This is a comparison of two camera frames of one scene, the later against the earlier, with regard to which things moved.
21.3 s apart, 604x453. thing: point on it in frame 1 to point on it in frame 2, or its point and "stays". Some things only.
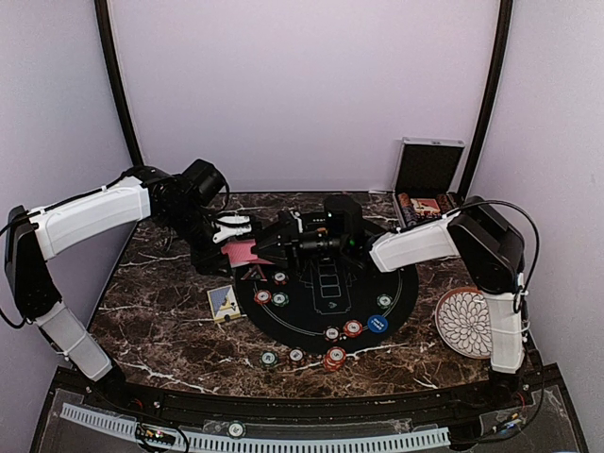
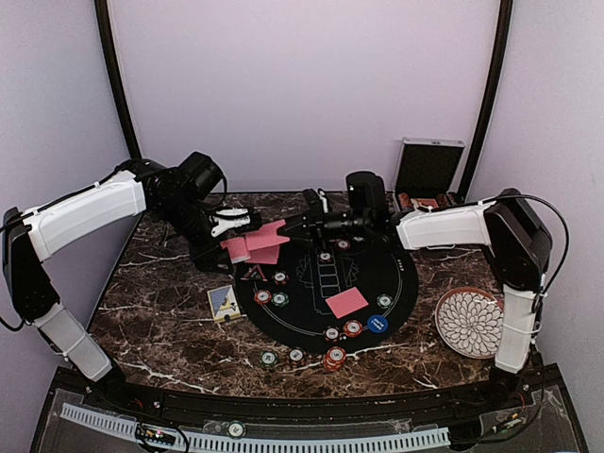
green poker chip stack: x=268 y=359 stays
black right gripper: x=285 y=243 to x=312 y=222
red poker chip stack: x=334 y=359 stays
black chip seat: x=279 y=276 stays
